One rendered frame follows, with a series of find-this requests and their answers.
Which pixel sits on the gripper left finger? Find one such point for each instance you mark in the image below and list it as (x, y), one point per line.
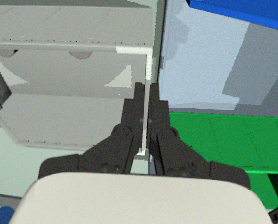
(113, 154)

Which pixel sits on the grey metal bin rack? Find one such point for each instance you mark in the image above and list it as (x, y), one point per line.
(217, 64)

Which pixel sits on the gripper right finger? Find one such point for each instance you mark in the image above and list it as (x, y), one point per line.
(174, 157)

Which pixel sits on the grey disc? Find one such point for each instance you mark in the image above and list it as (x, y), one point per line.
(80, 55)
(7, 53)

